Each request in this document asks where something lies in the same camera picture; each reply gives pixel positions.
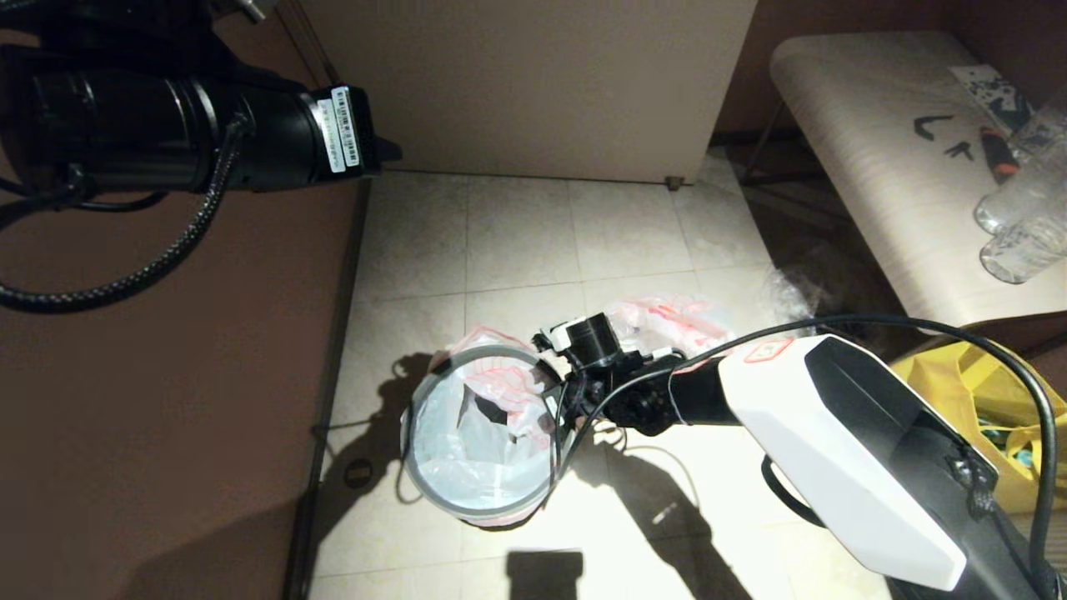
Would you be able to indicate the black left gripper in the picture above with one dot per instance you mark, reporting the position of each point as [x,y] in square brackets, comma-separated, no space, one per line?
[167,133]

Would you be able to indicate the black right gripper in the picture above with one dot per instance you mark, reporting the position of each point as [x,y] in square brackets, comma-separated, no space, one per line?
[600,367]

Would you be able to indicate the red-printed bag holding bottles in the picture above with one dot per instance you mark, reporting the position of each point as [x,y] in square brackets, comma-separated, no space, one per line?
[692,321]

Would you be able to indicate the red-printed plastic bag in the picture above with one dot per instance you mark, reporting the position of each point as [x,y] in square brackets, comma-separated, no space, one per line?
[483,450]

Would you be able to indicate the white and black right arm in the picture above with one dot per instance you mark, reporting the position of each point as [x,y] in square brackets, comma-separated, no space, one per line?
[834,450]

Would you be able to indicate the yellow fabric tote bag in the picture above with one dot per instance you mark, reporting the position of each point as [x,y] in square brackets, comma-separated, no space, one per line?
[1013,400]

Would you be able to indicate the small black lamp box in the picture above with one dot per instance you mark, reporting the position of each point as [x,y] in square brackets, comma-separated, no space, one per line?
[343,129]

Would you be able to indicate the white cabinet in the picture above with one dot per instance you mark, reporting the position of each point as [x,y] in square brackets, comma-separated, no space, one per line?
[533,83]

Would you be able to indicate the crumpled clear plastic wrap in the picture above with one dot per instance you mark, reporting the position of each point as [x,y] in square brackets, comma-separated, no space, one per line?
[792,292]

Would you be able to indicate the small round floor knob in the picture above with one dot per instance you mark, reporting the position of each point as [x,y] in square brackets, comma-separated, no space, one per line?
[359,472]

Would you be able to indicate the white wood-grain table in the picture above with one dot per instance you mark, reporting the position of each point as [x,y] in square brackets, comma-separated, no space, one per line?
[875,167]

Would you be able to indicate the teal printed packet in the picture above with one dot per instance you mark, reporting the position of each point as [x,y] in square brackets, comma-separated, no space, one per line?
[1013,446]

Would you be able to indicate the clear plastic water bottle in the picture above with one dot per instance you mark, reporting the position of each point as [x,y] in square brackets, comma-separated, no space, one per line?
[1024,250]
[1025,183]

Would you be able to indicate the red and black tool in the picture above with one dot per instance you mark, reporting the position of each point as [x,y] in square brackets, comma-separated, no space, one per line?
[996,157]

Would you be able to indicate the blue printed paper sheet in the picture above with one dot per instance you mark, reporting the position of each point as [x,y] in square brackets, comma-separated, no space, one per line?
[992,90]

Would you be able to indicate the black and white wrist camera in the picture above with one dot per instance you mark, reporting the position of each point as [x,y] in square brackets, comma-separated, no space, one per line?
[557,335]

